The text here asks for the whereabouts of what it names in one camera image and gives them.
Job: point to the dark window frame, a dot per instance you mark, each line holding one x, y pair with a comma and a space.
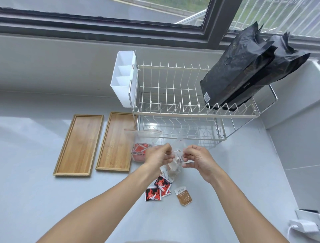
125, 28

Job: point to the clear zip bag with sachets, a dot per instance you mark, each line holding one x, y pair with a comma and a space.
178, 150

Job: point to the wooden tray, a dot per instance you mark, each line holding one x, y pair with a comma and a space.
79, 144
116, 141

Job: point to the person's right forearm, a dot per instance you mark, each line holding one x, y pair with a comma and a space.
237, 212

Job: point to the red black sachet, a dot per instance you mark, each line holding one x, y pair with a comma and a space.
163, 184
152, 194
167, 193

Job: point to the pile of red sachets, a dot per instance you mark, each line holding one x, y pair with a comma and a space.
139, 151

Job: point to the person's left thumb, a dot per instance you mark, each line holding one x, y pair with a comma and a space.
170, 156

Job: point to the white power adapter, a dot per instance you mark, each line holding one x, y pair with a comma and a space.
303, 226

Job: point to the white wall socket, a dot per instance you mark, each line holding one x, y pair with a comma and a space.
308, 214

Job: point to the clear zip bag red seal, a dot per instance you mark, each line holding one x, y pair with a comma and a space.
143, 136

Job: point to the person's right thumb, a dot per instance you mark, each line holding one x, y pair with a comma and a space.
188, 158

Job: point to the person's left forearm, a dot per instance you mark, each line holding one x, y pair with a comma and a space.
100, 212

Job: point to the brown sachet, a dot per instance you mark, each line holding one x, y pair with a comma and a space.
183, 196

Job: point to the black coffee bag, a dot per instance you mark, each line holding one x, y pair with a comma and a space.
280, 65
232, 67

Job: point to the white outdoor railing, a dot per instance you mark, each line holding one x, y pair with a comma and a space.
275, 15

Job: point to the person's left hand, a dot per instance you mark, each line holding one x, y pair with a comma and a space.
155, 159

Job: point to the person's right hand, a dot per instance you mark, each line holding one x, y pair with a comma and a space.
203, 164

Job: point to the white plastic utensil holder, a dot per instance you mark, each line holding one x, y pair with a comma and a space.
123, 85

